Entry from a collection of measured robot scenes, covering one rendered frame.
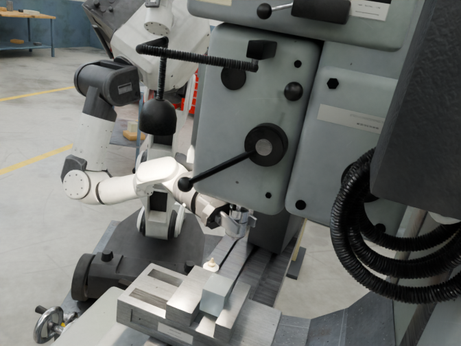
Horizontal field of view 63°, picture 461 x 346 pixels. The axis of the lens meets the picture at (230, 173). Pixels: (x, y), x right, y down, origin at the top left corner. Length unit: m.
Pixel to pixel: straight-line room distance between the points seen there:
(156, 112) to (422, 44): 0.50
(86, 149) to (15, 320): 1.48
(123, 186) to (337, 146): 0.60
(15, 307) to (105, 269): 0.89
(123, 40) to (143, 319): 0.71
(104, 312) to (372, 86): 1.00
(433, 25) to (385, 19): 0.25
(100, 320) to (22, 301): 1.28
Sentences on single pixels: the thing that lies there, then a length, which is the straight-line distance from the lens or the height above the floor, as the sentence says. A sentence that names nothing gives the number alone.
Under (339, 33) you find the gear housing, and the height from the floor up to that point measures 1.64.
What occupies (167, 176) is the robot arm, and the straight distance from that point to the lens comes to 0.92.
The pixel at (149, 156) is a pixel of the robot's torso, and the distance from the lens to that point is 1.51.
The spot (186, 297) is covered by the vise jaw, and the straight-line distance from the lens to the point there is 0.87.
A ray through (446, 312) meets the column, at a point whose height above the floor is 1.31.
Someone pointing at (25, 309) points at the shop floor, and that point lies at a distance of 2.44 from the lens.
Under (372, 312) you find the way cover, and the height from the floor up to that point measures 1.07.
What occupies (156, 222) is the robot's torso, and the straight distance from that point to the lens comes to 1.73.
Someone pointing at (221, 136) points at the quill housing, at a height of 1.44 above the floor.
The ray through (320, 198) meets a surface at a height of 1.39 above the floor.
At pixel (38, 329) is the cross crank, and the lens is 1.36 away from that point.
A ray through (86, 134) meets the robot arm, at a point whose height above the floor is 1.29.
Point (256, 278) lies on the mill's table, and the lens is 1.13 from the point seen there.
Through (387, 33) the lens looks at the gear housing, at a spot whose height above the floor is 1.65.
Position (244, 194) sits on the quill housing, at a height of 1.35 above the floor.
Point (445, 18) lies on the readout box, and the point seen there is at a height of 1.67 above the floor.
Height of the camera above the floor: 1.65
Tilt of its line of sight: 23 degrees down
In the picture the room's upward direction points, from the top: 10 degrees clockwise
